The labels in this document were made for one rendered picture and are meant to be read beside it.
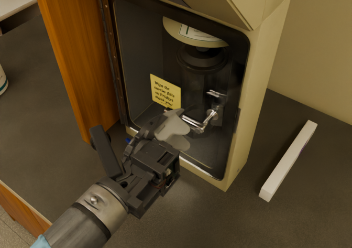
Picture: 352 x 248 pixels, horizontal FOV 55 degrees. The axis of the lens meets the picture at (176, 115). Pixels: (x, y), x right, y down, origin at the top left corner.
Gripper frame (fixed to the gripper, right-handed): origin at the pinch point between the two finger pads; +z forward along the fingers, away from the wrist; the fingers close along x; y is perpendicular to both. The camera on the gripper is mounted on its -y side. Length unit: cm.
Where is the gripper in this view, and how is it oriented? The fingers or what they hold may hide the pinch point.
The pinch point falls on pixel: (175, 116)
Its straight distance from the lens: 64.7
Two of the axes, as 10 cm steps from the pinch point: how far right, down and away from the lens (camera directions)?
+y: 8.1, 4.1, -4.2
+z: 5.8, -6.0, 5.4
